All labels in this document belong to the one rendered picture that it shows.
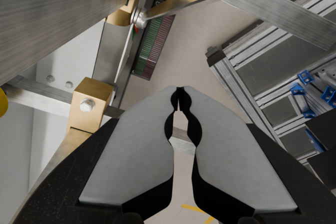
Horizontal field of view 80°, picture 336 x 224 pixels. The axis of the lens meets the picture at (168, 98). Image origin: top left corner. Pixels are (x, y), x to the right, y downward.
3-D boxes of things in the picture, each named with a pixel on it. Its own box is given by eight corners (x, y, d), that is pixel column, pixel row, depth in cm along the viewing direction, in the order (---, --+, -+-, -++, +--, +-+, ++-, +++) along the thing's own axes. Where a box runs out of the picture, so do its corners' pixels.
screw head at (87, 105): (96, 100, 30) (93, 105, 29) (93, 111, 31) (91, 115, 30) (82, 96, 30) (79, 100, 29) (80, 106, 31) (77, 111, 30)
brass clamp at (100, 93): (117, 86, 35) (110, 102, 31) (101, 140, 41) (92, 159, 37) (81, 74, 34) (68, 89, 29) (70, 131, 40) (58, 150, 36)
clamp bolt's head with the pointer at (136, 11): (147, 28, 39) (151, 8, 24) (143, 41, 39) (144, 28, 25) (137, 24, 38) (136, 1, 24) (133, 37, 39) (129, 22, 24)
